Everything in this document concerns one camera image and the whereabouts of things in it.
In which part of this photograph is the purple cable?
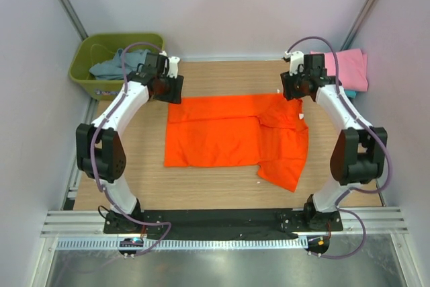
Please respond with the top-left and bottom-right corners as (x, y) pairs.
(92, 42), (172, 257)
(287, 36), (394, 260)

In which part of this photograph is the folded pink t shirt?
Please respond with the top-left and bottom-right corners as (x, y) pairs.
(309, 48), (370, 93)

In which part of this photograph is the olive green plastic bin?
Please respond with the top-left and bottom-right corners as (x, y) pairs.
(69, 32), (165, 100)

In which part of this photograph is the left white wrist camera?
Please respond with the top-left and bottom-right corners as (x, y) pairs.
(160, 51), (181, 79)

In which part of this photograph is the light blue t shirt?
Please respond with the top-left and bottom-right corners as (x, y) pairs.
(89, 48), (150, 81)

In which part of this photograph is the slotted cable duct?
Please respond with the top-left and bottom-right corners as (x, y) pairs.
(56, 237), (308, 251)

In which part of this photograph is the orange t shirt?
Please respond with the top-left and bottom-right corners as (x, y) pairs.
(164, 93), (309, 192)

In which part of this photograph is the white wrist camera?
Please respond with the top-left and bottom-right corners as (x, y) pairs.
(283, 51), (304, 76)
(160, 51), (181, 79)

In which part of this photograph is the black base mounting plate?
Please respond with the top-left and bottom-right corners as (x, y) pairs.
(102, 208), (344, 241)

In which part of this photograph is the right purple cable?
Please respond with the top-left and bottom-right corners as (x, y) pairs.
(287, 36), (394, 260)

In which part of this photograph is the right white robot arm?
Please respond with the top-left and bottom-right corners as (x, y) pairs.
(280, 51), (388, 231)

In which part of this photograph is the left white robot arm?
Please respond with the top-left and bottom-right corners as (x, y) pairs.
(76, 52), (184, 233)

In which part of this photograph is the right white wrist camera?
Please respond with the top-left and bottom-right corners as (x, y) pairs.
(283, 51), (304, 76)

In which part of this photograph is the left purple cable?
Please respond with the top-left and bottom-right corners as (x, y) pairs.
(92, 42), (172, 257)

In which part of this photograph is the folded teal t shirt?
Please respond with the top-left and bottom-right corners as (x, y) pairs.
(344, 89), (357, 99)

